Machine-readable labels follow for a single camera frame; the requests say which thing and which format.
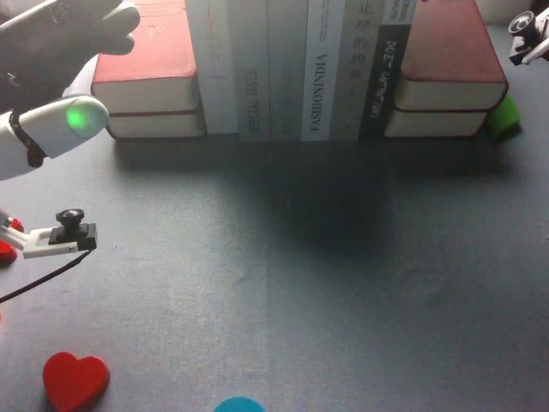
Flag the white Special Issue book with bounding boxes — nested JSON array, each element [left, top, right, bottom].
[[225, 0, 273, 143]]

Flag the grey-spined white book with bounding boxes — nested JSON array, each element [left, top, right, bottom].
[[265, 0, 311, 142]]

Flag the tall white book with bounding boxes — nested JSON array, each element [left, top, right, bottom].
[[184, 0, 240, 135]]

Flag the black-spined Duet book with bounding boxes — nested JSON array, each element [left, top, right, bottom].
[[358, 0, 418, 139]]

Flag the blue round block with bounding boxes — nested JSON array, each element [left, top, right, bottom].
[[213, 395, 267, 412]]

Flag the green block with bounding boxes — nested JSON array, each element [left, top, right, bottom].
[[484, 94, 523, 142]]

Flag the red heart block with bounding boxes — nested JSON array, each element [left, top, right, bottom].
[[42, 351, 112, 412]]

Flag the red star block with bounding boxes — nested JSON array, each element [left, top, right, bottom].
[[0, 217, 25, 268]]

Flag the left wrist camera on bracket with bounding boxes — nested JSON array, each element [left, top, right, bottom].
[[0, 208, 98, 260]]

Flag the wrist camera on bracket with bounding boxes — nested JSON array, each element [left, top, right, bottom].
[[508, 6, 549, 68], [0, 208, 98, 260]]

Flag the black left camera cable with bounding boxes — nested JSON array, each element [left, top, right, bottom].
[[0, 250, 94, 304]]

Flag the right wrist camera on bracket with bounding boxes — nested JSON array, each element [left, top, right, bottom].
[[508, 6, 549, 68]]

